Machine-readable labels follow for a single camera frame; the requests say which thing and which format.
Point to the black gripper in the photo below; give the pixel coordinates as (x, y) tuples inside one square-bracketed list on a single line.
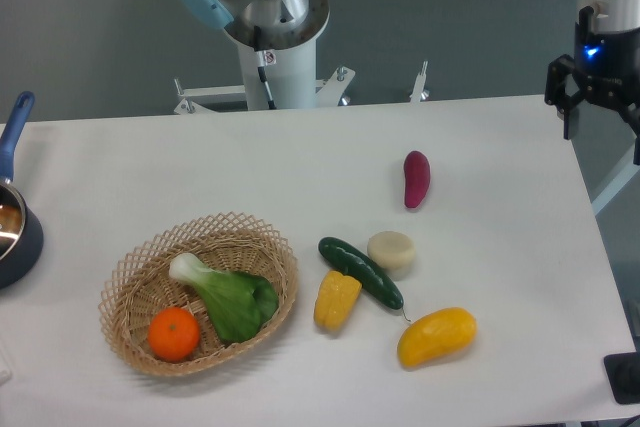
[(606, 65)]

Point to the yellow mango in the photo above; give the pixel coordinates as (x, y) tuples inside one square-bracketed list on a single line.
[(436, 335)]

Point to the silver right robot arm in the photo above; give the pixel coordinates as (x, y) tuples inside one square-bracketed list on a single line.
[(611, 16)]

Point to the purple sweet potato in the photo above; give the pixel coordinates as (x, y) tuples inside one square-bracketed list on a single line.
[(417, 176)]

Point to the beige round cake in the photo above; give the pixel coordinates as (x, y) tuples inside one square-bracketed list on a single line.
[(393, 251)]

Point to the green cucumber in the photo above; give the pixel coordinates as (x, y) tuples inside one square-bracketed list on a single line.
[(348, 260)]

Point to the yellow bell pepper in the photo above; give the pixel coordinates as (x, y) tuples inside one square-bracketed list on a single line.
[(336, 298)]

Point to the green bok choy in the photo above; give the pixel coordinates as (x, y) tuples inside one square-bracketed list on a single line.
[(238, 304)]

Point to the orange tangerine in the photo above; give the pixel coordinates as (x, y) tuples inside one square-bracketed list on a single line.
[(173, 334)]

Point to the woven wicker basket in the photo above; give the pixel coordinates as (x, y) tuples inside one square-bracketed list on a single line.
[(140, 287)]

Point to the dark blue saucepan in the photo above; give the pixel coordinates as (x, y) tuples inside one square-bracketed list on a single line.
[(22, 235)]

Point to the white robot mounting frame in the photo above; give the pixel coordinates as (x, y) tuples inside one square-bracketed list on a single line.
[(327, 93)]

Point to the black camera stand base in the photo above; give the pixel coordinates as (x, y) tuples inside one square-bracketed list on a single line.
[(622, 371)]

